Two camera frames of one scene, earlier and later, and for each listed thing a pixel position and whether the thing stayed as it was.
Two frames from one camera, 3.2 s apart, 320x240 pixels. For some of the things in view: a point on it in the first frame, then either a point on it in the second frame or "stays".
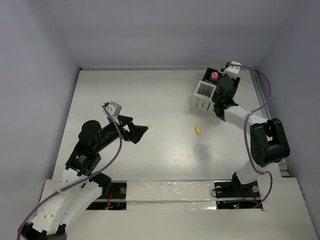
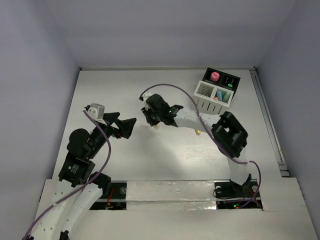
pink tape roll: [214, 76] stays
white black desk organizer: [202, 98] stays
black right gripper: [221, 76] → [146, 110]
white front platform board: [179, 210] stays
